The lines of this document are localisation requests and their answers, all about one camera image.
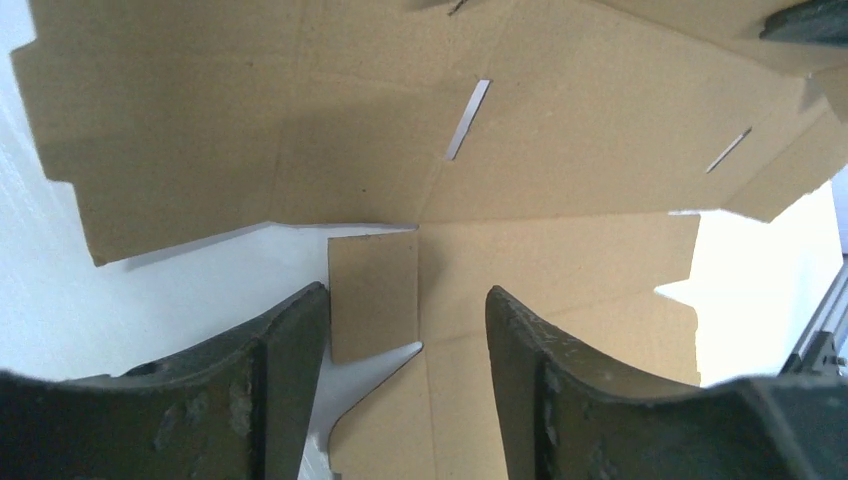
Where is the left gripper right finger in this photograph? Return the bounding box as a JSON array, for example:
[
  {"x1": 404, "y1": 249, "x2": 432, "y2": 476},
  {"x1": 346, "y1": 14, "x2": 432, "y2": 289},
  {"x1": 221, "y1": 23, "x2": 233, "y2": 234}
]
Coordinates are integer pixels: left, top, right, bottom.
[{"x1": 485, "y1": 286, "x2": 847, "y2": 479}]

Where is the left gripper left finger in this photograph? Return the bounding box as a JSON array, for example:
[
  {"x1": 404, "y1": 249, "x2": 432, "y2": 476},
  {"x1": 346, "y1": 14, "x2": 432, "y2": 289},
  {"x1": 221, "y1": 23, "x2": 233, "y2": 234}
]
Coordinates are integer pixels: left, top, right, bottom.
[{"x1": 1, "y1": 282, "x2": 330, "y2": 479}]

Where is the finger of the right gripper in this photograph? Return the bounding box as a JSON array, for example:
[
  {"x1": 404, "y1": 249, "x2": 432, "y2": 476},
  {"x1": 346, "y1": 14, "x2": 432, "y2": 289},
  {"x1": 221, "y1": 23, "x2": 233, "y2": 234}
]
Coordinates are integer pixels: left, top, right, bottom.
[{"x1": 759, "y1": 0, "x2": 847, "y2": 47}]

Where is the brown cardboard box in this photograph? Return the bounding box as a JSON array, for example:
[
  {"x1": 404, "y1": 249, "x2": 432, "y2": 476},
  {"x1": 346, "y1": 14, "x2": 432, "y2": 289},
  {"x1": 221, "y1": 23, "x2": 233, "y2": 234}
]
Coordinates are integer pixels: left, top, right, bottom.
[{"x1": 12, "y1": 1, "x2": 847, "y2": 479}]

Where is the black base frame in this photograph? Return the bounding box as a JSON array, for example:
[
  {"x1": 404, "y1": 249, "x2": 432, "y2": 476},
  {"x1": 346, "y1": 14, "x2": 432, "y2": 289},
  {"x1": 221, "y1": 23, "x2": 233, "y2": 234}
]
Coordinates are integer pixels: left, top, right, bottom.
[{"x1": 779, "y1": 255, "x2": 847, "y2": 376}]

